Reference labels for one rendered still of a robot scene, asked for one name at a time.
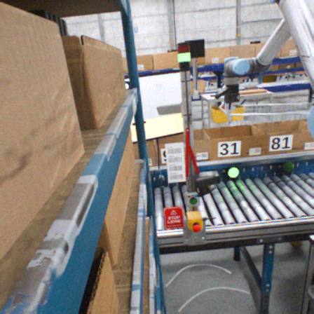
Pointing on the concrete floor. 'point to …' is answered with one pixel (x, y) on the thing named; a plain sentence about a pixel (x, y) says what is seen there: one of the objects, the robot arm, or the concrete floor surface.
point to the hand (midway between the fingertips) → (227, 113)
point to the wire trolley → (261, 113)
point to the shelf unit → (89, 207)
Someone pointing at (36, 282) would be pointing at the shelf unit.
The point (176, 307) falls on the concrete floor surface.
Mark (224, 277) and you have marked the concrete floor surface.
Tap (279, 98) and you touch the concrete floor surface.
